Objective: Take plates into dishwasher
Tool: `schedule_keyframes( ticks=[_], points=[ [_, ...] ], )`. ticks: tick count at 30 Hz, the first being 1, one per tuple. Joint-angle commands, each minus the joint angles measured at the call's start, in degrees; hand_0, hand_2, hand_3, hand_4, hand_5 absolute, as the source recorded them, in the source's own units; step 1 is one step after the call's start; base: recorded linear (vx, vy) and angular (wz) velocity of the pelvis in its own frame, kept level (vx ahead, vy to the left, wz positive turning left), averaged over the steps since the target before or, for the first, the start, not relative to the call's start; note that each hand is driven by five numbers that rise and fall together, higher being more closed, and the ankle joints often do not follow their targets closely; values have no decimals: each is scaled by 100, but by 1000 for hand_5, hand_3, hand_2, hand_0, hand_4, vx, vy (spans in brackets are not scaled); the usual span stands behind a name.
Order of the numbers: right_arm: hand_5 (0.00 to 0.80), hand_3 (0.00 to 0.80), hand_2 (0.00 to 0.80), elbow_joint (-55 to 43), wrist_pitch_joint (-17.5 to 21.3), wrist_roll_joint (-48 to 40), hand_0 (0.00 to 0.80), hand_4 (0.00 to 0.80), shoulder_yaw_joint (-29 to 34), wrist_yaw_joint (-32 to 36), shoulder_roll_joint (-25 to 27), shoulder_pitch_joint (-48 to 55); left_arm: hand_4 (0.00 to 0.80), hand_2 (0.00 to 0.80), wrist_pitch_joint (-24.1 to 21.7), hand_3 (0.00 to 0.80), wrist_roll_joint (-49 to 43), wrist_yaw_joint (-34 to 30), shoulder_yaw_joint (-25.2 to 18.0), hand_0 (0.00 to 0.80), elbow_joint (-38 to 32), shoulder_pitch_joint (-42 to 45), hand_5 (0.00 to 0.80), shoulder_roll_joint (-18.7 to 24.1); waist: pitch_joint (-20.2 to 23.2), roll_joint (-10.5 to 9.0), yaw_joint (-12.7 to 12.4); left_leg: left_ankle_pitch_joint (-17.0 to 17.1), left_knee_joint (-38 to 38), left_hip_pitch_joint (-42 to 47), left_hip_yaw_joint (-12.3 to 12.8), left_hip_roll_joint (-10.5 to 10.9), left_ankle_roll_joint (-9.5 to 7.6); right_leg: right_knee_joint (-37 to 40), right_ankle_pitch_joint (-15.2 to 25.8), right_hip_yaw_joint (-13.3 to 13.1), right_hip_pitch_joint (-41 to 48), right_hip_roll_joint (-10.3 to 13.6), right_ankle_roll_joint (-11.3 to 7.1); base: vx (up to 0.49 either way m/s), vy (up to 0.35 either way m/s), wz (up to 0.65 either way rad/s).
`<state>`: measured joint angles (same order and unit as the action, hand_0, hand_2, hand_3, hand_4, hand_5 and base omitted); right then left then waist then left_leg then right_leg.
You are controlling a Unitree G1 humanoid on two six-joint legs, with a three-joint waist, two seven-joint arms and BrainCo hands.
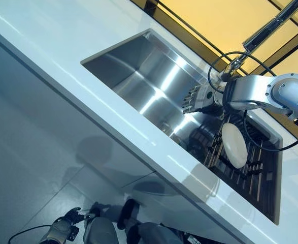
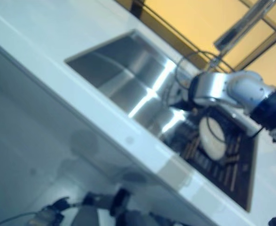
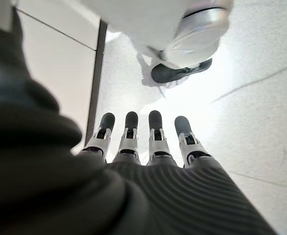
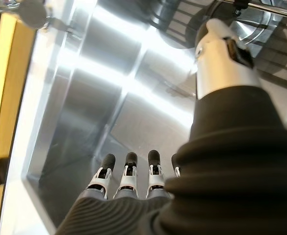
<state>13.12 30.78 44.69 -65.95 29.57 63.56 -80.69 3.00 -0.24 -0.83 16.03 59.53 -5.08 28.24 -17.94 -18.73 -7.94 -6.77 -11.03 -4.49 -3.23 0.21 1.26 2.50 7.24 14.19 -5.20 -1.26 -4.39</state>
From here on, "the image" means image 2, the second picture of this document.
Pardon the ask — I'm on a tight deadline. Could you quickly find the stainless steel kitchen sink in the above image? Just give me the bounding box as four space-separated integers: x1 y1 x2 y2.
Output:
64 29 259 213

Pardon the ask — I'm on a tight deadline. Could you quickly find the wide glossy white cabinet door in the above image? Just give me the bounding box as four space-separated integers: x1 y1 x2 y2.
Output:
0 35 184 226

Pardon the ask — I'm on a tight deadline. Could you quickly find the chrome gooseneck kitchen faucet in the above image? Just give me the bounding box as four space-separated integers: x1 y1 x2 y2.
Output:
213 0 276 69

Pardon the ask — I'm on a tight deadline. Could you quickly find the beige ceramic plate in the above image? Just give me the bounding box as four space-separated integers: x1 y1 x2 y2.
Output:
198 116 226 161

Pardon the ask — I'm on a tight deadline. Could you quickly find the dark robot right hand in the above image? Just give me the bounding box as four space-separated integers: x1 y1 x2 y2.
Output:
169 81 195 111

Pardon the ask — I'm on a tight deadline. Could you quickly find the black sink dish rack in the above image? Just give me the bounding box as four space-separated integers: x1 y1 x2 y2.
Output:
174 109 258 210

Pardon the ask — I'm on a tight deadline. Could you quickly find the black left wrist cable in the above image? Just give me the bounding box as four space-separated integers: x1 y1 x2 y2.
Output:
0 210 39 226

